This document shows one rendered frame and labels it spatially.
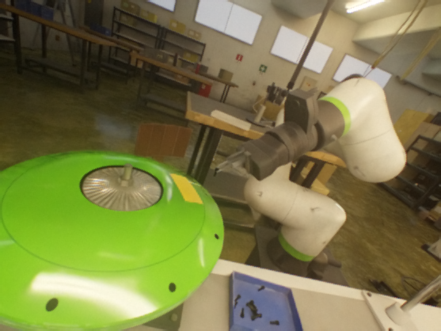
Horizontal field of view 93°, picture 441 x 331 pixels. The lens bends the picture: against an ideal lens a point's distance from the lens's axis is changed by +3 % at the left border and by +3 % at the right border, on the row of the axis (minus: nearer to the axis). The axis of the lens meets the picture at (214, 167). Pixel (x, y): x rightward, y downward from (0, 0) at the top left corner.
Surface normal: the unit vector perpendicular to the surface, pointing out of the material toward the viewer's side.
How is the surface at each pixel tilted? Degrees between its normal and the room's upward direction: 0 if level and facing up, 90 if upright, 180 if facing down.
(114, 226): 8
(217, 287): 0
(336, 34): 90
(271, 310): 0
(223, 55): 90
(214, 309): 0
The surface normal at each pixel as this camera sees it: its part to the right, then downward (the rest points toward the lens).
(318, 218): -0.31, 0.26
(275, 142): -0.33, -0.63
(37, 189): 0.12, -0.83
